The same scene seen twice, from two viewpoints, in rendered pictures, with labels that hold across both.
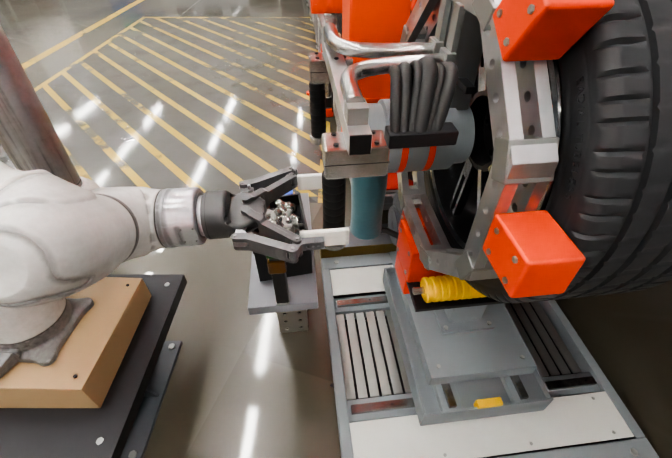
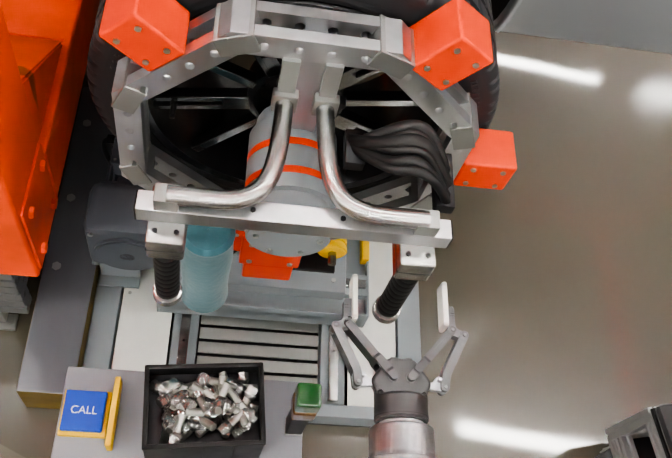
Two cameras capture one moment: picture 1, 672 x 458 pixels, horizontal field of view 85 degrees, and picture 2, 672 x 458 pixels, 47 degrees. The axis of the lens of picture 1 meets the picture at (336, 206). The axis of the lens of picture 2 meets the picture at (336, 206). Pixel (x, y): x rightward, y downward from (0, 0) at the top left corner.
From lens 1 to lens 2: 106 cm
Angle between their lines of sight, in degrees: 60
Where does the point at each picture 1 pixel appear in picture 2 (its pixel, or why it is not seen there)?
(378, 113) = (308, 199)
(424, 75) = (432, 152)
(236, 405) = not seen: outside the picture
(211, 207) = (420, 405)
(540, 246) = (502, 152)
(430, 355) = (319, 284)
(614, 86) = not seen: hidden behind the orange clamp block
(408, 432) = not seen: hidden behind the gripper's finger
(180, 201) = (419, 435)
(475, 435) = (375, 276)
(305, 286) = (277, 394)
